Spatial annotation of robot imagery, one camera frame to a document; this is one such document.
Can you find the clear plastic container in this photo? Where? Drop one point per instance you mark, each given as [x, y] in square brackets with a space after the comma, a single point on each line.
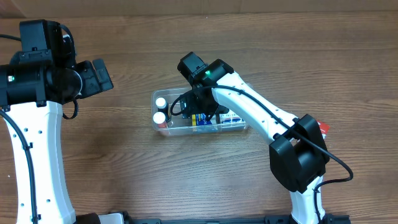
[168, 125]

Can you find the blue VapoDrops cough box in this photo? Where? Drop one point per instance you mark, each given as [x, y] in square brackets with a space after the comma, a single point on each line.
[200, 120]

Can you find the dark bottle white cap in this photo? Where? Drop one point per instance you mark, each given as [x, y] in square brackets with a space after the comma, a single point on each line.
[163, 107]

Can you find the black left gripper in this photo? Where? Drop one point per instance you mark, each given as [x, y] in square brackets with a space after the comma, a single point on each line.
[94, 78]

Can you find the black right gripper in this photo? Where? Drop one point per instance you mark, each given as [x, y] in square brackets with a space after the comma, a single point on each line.
[195, 104]

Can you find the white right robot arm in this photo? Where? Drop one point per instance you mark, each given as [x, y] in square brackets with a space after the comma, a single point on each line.
[295, 144]

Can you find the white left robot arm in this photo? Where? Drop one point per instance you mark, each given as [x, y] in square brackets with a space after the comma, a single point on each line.
[35, 85]

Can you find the orange tablet tube white cap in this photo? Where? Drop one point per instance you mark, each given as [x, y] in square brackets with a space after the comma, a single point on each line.
[160, 120]

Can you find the red ActiFast medicine box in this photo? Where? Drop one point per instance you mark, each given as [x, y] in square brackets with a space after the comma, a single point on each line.
[324, 128]

